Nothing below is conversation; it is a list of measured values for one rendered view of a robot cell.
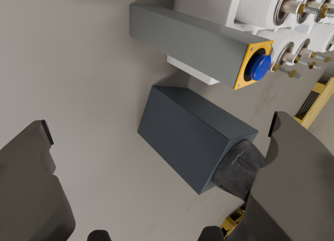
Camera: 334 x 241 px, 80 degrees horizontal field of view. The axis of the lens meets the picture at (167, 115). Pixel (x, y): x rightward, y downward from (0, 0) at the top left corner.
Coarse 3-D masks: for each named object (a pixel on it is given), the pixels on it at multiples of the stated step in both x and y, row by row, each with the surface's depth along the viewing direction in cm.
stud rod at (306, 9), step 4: (304, 8) 38; (308, 8) 37; (312, 8) 37; (316, 8) 37; (308, 12) 38; (312, 12) 37; (316, 12) 36; (328, 12) 35; (332, 12) 35; (328, 16) 36; (332, 16) 35
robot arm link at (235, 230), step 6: (240, 222) 47; (234, 228) 48; (240, 228) 46; (246, 228) 44; (234, 234) 46; (240, 234) 45; (246, 234) 44; (228, 240) 47; (234, 240) 45; (240, 240) 44; (246, 240) 43; (252, 240) 42
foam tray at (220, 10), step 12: (180, 0) 50; (192, 0) 48; (204, 0) 45; (216, 0) 43; (228, 0) 41; (192, 12) 49; (204, 12) 46; (216, 12) 44; (228, 12) 42; (228, 24) 43; (240, 24) 46; (168, 60) 61; (192, 72) 55
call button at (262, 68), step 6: (264, 54) 29; (258, 60) 29; (264, 60) 29; (270, 60) 30; (252, 66) 30; (258, 66) 29; (264, 66) 30; (252, 72) 30; (258, 72) 30; (264, 72) 31; (252, 78) 30; (258, 78) 31
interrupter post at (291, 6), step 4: (288, 0) 39; (292, 0) 39; (284, 4) 39; (288, 4) 39; (292, 4) 38; (296, 4) 38; (300, 4) 38; (284, 8) 40; (288, 8) 39; (292, 8) 39; (296, 8) 38; (288, 12) 40; (292, 12) 39; (296, 12) 39
